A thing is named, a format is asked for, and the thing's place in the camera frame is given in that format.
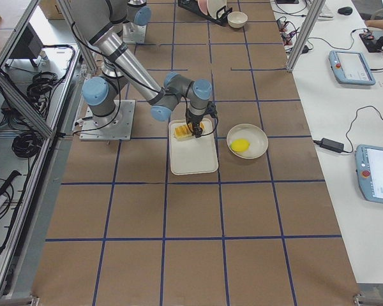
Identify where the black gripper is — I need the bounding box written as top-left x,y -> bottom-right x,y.
185,106 -> 204,138

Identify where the sliced bread loaf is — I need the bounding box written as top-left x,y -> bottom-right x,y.
173,122 -> 209,140

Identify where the beige plate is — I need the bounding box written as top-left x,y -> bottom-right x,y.
207,0 -> 227,19

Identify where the pink plate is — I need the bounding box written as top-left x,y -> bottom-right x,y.
197,0 -> 208,15

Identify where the white rectangular tray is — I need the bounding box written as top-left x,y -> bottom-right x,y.
169,120 -> 218,175

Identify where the yellow lemon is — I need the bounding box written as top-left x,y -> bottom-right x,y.
230,138 -> 250,152

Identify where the shallow beige dish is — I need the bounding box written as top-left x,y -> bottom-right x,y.
227,124 -> 268,159

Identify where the beige bowl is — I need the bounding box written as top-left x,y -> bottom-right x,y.
227,11 -> 248,29

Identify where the black dish rack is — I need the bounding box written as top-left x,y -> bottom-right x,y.
177,0 -> 232,26

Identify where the black power adapter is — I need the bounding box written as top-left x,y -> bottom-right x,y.
313,138 -> 344,153

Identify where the far teach pendant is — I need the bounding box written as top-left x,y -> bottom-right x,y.
328,50 -> 376,86

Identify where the teach pendant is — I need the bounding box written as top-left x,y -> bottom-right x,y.
328,50 -> 376,86
355,145 -> 383,204

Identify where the near teach pendant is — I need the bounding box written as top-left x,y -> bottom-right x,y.
355,145 -> 383,204

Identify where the black computer mouse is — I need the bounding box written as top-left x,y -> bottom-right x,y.
337,6 -> 353,16

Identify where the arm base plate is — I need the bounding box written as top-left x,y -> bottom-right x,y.
123,22 -> 147,45
79,99 -> 136,142

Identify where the aluminium frame post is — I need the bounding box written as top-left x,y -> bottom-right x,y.
286,0 -> 326,72

